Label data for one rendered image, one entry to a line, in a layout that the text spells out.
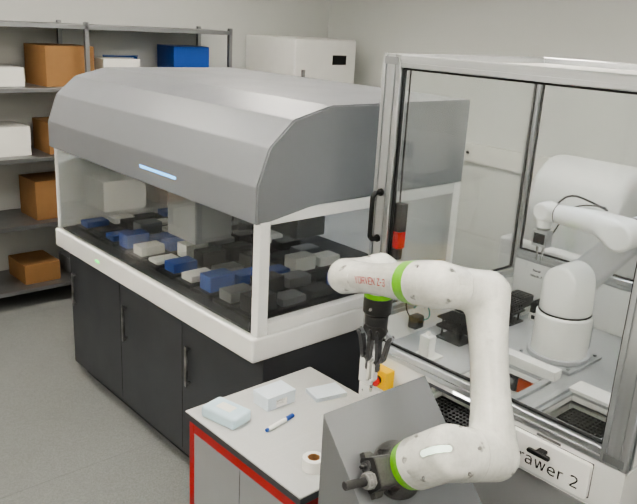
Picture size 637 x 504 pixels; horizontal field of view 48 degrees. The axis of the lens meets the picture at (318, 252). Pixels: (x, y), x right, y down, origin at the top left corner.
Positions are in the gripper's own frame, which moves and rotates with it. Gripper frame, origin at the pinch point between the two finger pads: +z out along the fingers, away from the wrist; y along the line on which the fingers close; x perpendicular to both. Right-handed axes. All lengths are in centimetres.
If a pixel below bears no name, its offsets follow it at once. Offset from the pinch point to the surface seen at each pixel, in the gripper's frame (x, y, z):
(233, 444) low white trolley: 32, 32, 24
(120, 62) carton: -189, 322, -68
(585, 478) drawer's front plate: -1, -70, 11
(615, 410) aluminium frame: -2, -74, -11
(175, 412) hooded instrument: -34, 121, 77
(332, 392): -15.2, 23.3, 23.0
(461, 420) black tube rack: -6.3, -29.8, 10.4
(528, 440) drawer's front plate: -6, -51, 9
